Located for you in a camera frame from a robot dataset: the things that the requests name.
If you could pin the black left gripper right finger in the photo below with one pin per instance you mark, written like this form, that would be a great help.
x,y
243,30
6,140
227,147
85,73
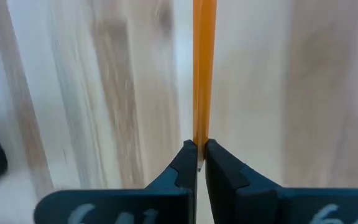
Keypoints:
x,y
244,199

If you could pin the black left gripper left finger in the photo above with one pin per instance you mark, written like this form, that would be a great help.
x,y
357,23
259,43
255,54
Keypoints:
x,y
166,202

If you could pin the orange pencil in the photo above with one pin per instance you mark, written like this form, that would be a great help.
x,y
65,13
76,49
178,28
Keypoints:
x,y
204,77

